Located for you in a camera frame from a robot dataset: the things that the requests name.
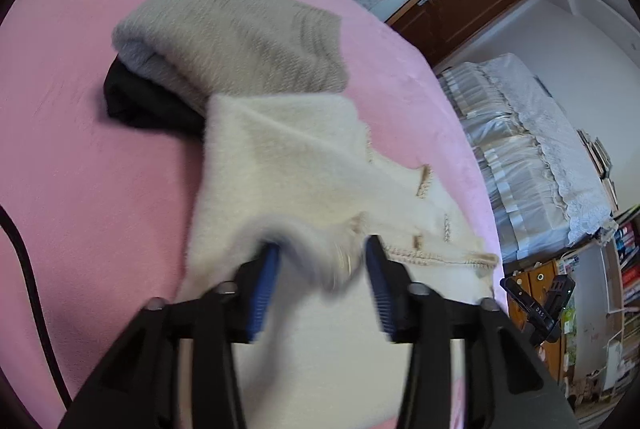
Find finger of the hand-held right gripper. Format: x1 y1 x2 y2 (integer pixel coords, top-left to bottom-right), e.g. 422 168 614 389
500 278 538 311

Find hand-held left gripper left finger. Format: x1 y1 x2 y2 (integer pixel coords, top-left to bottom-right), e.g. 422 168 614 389
57 241 281 429

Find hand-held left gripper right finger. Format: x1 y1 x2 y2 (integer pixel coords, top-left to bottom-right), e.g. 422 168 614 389
365 235 583 429

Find white fuzzy cardigan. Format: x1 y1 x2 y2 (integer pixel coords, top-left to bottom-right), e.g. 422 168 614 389
182 94 501 429

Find wooden drawer cabinet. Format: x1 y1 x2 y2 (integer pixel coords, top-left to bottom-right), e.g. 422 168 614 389
505 259 568 385

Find white bookshelf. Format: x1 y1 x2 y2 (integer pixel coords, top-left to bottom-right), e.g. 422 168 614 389
555 206 640 415

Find row of shelf books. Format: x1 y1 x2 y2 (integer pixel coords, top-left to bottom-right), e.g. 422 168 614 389
612 219 640 305

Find white lace furniture cover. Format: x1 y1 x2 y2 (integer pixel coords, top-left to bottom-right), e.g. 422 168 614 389
437 53 618 265

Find stack of books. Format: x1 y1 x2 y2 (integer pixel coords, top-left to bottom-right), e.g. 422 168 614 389
577 129 621 210

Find black folded garment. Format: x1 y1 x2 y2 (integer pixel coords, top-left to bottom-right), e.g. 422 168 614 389
103 59 206 134

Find pink bed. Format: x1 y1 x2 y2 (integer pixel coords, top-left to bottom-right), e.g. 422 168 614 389
0 0 506 429

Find grey knit sweater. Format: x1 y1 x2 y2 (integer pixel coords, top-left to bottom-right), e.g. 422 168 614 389
111 0 349 117

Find brown wooden door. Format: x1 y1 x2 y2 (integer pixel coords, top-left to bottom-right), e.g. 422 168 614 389
387 0 528 70

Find black cable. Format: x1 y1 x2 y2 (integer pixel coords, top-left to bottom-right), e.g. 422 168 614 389
0 204 73 410

